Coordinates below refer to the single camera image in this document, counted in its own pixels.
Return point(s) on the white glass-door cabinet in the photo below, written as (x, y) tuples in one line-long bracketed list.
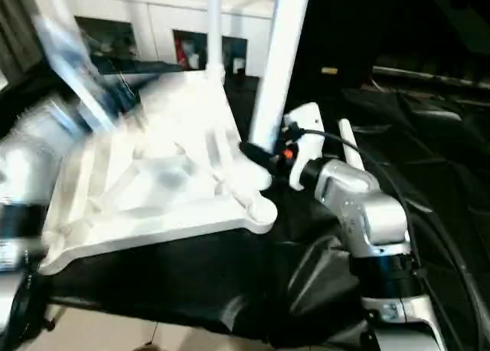
[(164, 14)]

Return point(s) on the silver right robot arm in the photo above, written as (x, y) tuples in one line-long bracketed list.
[(367, 213)]

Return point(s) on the grey curtain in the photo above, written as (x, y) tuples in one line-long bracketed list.
[(19, 33)]

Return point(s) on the black plastic mat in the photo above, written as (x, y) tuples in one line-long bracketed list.
[(229, 274)]

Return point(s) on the white plastic table top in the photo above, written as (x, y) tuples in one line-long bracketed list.
[(172, 144)]

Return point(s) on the red packet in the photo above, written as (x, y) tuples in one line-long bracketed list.
[(180, 52)]

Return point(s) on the white mug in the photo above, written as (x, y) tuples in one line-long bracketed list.
[(239, 67)]

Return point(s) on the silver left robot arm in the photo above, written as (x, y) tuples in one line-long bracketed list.
[(30, 155)]

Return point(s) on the black speaker box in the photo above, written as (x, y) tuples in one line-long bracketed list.
[(337, 21)]

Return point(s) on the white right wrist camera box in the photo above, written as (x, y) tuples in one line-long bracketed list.
[(306, 117)]

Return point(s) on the black television edge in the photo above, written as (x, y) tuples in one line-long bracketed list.
[(428, 75)]

